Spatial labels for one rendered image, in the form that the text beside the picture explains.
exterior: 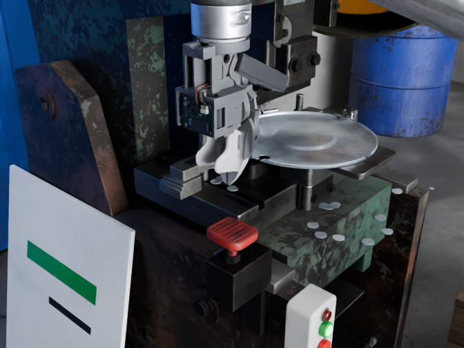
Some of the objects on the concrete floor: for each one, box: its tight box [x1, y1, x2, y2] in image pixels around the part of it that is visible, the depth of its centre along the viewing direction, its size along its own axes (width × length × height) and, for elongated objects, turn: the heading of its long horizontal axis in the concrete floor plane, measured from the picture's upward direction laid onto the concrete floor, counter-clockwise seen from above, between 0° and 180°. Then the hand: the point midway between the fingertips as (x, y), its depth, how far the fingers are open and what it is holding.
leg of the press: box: [331, 166, 429, 348], centre depth 159 cm, size 92×12×90 cm, turn 48°
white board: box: [6, 164, 135, 348], centre depth 138 cm, size 14×50×59 cm, turn 49°
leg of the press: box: [15, 59, 305, 348], centre depth 123 cm, size 92×12×90 cm, turn 48°
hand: (232, 174), depth 79 cm, fingers closed
